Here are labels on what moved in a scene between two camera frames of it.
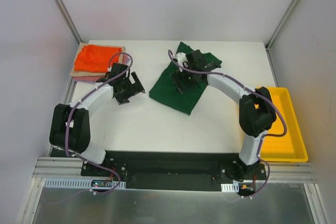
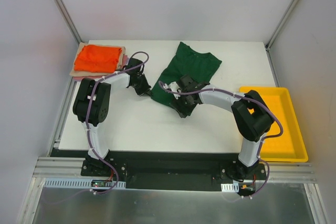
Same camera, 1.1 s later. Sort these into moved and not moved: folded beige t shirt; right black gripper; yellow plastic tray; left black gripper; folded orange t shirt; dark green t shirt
Moved: right black gripper; left black gripper
Not moved: folded beige t shirt; yellow plastic tray; folded orange t shirt; dark green t shirt
